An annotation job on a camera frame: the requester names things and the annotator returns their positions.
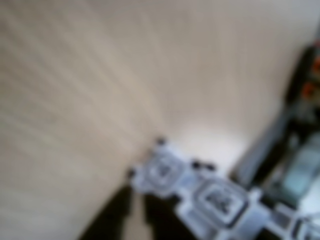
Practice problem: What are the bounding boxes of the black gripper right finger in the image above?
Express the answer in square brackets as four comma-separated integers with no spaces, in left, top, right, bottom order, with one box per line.
[143,194,199,240]

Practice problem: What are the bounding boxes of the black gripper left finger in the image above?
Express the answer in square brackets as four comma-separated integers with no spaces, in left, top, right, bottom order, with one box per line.
[77,186,134,240]

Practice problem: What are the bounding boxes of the white cube with crossed symbol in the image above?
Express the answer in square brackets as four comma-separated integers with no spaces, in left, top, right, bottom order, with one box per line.
[174,162,266,228]

